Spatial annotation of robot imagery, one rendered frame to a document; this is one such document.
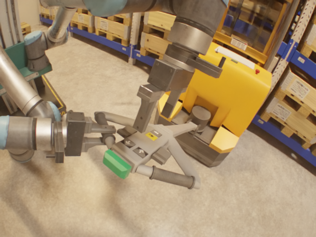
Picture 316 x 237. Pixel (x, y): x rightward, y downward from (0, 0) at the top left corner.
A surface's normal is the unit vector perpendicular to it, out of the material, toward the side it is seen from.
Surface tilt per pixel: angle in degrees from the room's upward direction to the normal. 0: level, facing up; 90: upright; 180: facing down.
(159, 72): 68
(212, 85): 74
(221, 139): 22
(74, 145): 79
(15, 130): 36
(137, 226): 0
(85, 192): 0
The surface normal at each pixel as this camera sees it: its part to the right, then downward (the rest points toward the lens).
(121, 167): 0.04, -0.55
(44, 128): 0.55, -0.44
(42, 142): 0.53, 0.39
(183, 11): -0.74, 0.02
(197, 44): 0.23, 0.52
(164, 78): -0.47, 0.23
